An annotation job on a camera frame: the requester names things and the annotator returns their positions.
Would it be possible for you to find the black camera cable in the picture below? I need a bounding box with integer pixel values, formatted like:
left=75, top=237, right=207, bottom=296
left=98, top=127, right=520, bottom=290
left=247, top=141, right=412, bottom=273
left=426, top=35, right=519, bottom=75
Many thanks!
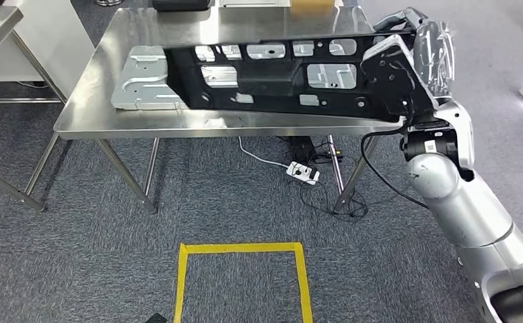
left=359, top=102, right=429, bottom=211

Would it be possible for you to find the white power strip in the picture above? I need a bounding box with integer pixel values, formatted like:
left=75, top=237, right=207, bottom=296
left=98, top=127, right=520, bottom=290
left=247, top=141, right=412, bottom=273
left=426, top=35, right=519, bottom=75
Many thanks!
left=286, top=161, right=321, bottom=186

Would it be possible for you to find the black cable tangle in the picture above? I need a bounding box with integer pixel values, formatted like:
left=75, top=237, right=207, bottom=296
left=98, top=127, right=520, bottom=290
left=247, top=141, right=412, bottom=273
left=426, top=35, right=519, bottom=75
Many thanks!
left=296, top=140, right=372, bottom=220

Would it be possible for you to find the stainless steel workbench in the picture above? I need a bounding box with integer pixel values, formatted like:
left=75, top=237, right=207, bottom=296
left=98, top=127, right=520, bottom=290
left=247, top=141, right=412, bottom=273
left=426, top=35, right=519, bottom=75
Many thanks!
left=52, top=5, right=405, bottom=215

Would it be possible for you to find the grey flat box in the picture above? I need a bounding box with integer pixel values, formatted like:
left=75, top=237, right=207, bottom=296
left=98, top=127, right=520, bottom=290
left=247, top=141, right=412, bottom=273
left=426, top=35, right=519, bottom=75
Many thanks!
left=218, top=0, right=291, bottom=9

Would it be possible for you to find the black tool case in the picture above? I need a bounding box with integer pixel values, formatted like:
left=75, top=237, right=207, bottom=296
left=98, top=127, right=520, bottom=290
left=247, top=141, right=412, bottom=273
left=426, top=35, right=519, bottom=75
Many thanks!
left=151, top=0, right=212, bottom=12

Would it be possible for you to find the cardboard box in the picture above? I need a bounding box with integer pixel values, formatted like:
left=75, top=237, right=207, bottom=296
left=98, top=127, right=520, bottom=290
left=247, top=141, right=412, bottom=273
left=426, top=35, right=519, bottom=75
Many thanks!
left=289, top=0, right=336, bottom=14

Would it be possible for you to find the yellow floor tape square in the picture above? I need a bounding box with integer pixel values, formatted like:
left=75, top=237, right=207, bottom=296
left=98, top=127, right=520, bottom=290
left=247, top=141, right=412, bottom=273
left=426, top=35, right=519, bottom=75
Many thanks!
left=173, top=242, right=314, bottom=323

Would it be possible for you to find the black power adapter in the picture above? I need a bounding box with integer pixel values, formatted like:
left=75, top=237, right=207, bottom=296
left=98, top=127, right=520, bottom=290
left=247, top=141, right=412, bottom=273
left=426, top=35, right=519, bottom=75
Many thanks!
left=287, top=135, right=316, bottom=162

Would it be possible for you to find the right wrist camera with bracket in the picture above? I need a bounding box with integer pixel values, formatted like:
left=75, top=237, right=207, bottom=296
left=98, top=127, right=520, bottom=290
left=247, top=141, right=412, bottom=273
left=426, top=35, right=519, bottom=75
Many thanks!
left=359, top=34, right=440, bottom=130

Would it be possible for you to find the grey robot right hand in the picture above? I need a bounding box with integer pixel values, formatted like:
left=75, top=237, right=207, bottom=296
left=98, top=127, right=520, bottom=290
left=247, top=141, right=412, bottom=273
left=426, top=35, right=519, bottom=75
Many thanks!
left=372, top=6, right=457, bottom=101

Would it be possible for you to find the stamped sheet metal panel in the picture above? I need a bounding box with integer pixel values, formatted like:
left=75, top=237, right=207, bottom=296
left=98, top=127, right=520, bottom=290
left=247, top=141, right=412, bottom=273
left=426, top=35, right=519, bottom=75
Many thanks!
left=110, top=39, right=360, bottom=112

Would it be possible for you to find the white power cable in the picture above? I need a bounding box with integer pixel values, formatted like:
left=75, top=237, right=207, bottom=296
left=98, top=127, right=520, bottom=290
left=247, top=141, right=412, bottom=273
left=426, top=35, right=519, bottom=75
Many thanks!
left=238, top=135, right=291, bottom=170

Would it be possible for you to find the white cabinet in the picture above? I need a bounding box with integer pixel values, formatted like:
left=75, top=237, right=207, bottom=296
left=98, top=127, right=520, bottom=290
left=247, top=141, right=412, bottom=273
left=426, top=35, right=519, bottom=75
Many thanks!
left=0, top=0, right=96, bottom=99

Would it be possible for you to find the long black plastic part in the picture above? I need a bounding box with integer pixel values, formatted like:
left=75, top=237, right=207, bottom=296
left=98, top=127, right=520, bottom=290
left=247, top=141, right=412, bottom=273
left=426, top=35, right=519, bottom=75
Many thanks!
left=163, top=30, right=418, bottom=123

